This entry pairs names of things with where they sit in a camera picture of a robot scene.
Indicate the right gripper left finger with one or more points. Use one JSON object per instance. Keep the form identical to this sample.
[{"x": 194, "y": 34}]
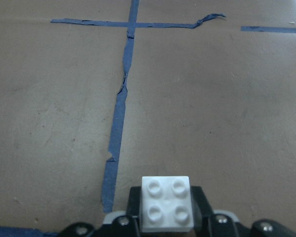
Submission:
[{"x": 133, "y": 212}]

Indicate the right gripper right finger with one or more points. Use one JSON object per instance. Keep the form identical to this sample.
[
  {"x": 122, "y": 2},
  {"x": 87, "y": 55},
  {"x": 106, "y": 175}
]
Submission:
[{"x": 201, "y": 209}]

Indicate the white block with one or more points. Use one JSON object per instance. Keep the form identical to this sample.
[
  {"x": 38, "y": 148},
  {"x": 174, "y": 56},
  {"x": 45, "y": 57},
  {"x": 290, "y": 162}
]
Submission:
[{"x": 166, "y": 204}]

